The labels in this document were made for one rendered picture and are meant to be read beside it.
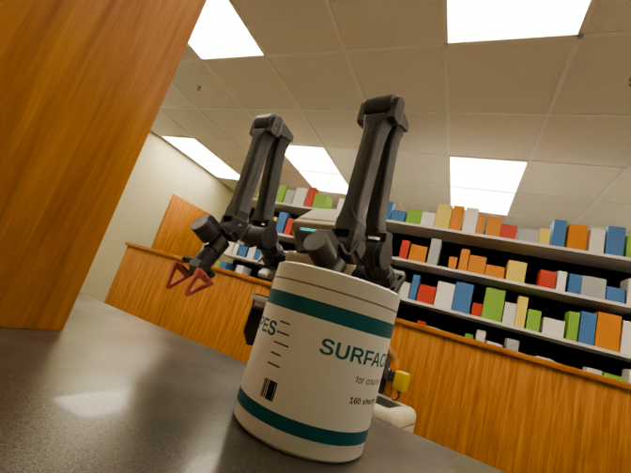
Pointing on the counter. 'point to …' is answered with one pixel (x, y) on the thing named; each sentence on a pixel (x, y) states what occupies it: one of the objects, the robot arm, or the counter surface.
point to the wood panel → (73, 135)
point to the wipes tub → (316, 363)
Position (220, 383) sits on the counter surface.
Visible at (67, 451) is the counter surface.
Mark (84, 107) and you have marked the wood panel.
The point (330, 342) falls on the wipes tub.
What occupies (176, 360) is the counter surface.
